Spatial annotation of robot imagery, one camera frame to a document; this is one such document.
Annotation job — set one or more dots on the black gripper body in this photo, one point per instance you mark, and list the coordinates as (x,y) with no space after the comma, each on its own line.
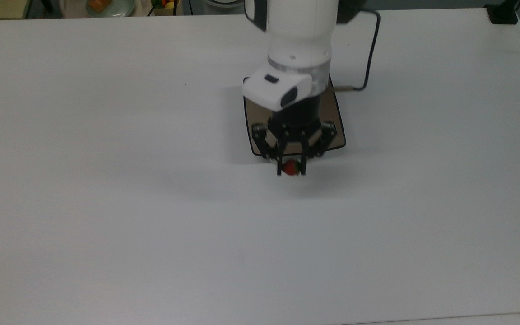
(297,117)

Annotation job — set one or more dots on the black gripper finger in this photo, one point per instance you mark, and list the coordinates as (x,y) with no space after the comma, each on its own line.
(264,140)
(318,144)

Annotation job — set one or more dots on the red strawberry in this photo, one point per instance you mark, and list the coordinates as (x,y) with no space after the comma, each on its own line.
(291,168)

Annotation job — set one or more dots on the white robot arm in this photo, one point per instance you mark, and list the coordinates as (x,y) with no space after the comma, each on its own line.
(300,36)

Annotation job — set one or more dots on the square beige ceramic plate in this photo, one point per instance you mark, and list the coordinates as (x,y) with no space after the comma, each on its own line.
(333,110)

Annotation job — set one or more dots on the white round object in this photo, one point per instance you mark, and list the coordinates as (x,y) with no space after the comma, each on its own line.
(224,4)

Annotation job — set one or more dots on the box with colourful fruits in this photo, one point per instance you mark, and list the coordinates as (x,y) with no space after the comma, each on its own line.
(164,7)

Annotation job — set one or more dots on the orange food piece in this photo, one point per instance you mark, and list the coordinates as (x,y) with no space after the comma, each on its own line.
(99,4)

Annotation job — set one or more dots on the black table clamp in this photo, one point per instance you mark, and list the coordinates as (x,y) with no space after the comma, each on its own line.
(503,14)

